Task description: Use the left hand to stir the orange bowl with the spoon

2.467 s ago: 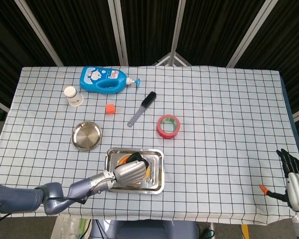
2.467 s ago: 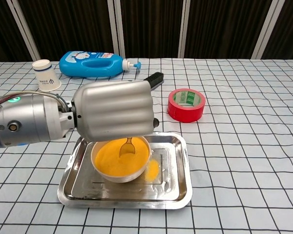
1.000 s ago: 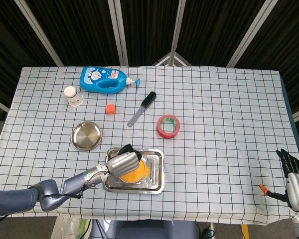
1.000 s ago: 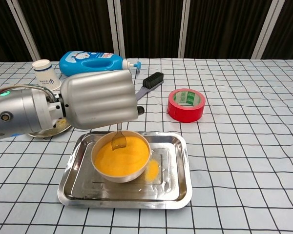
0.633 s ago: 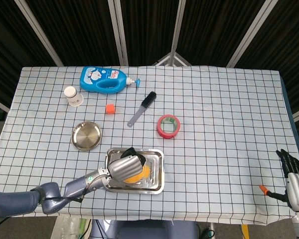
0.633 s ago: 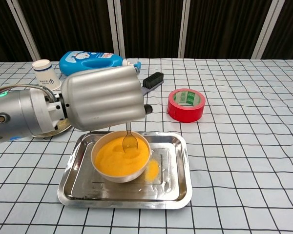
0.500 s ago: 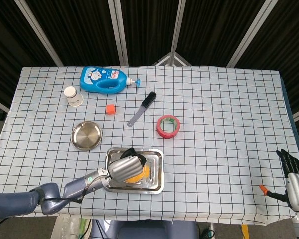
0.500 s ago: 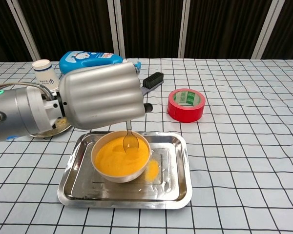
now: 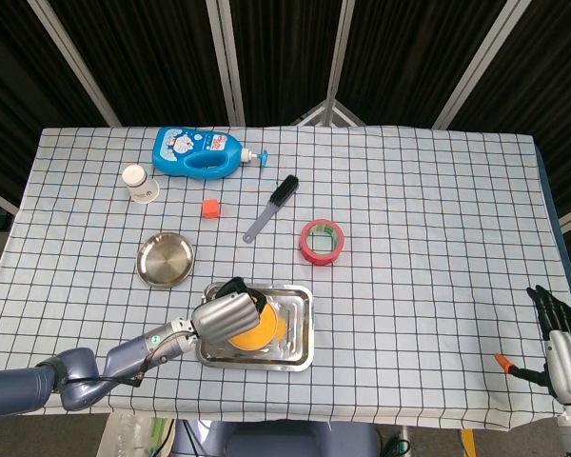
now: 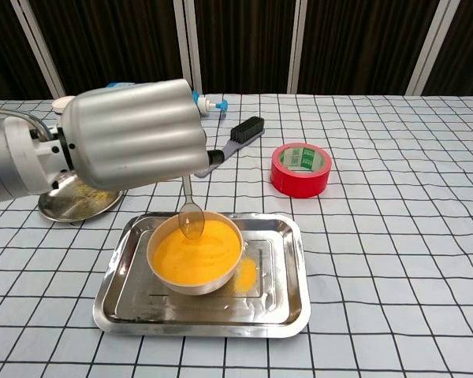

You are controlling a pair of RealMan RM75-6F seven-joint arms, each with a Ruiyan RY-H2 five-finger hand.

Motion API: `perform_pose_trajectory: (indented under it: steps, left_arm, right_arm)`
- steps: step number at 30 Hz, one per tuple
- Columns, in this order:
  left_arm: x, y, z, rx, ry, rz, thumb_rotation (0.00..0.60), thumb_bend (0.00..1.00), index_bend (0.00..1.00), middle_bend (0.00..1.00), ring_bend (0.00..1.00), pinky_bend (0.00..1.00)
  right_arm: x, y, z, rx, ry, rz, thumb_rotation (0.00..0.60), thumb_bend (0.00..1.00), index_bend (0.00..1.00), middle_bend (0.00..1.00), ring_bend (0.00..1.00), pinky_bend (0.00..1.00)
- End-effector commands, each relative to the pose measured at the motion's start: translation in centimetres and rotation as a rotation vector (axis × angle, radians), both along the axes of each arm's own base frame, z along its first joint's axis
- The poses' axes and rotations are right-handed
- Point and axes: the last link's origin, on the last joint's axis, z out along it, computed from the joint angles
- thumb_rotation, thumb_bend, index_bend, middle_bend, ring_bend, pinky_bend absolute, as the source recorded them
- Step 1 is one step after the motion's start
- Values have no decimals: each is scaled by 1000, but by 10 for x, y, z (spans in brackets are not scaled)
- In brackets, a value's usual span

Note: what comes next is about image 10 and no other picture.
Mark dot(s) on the grey brush black bristles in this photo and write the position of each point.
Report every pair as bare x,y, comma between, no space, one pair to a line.
246,130

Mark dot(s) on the round steel plate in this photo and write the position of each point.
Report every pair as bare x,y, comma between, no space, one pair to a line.
83,204

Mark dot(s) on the black folding screen white frame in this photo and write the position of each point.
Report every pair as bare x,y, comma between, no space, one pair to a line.
240,39

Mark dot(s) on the rectangular steel tray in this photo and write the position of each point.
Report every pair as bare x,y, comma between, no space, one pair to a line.
276,283

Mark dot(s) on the blue detergent pump bottle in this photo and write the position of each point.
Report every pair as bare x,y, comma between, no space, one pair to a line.
205,105

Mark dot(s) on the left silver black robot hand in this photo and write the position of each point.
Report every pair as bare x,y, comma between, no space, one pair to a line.
134,134

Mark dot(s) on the white grid-patterned tablecloth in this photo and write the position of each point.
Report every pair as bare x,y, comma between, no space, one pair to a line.
378,256

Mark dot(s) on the red tape roll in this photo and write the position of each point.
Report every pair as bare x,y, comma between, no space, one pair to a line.
299,183

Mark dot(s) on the translucent grey plastic spoon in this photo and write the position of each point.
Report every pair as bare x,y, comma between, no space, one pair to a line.
192,224

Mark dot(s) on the white paper cup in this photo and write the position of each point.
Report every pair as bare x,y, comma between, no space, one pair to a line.
60,104

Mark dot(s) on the bowl of yellow powder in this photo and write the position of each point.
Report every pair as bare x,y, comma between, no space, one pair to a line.
197,264

